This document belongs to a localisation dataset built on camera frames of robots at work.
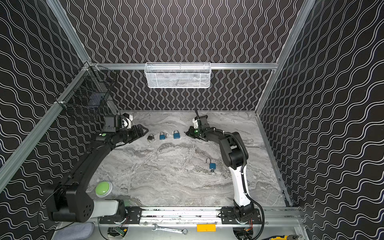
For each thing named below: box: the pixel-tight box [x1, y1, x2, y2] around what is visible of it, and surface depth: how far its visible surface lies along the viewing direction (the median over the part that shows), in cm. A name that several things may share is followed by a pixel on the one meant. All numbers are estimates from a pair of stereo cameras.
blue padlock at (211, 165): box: [205, 157, 217, 170], surface depth 94 cm
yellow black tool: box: [262, 234, 300, 240], surface depth 70 cm
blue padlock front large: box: [173, 130, 181, 139], surface depth 109 cm
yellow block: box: [196, 224, 217, 232], surface depth 74 cm
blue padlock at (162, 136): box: [159, 131, 166, 140], surface depth 108 cm
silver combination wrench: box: [151, 223, 188, 236], surface depth 72 cm
